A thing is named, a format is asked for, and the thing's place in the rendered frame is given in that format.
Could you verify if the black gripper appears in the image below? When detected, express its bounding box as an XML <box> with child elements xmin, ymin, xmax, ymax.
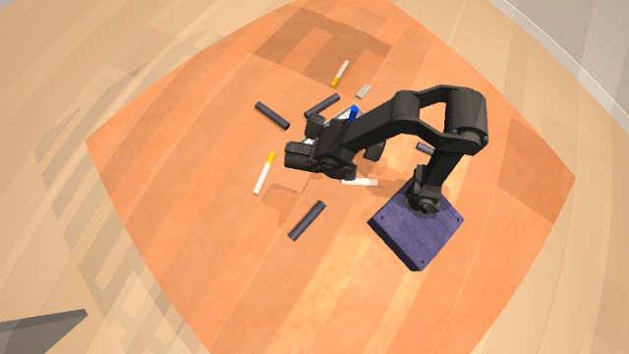
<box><xmin>304</xmin><ymin>113</ymin><xmax>386</xmax><ymax>162</ymax></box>

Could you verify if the blue stylus with white tip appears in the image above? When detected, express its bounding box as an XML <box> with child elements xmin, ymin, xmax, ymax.
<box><xmin>347</xmin><ymin>105</ymin><xmax>359</xmax><ymax>123</ymax></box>

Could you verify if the dark grey cylinder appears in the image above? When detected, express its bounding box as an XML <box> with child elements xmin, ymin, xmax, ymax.
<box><xmin>255</xmin><ymin>101</ymin><xmax>291</xmax><ymax>131</ymax></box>
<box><xmin>416</xmin><ymin>142</ymin><xmax>434</xmax><ymax>156</ymax></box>
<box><xmin>288</xmin><ymin>201</ymin><xmax>326</xmax><ymax>242</ymax></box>
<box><xmin>304</xmin><ymin>92</ymin><xmax>341</xmax><ymax>119</ymax></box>

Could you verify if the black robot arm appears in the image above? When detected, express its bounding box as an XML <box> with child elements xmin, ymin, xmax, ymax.
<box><xmin>284</xmin><ymin>84</ymin><xmax>488</xmax><ymax>217</ymax></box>

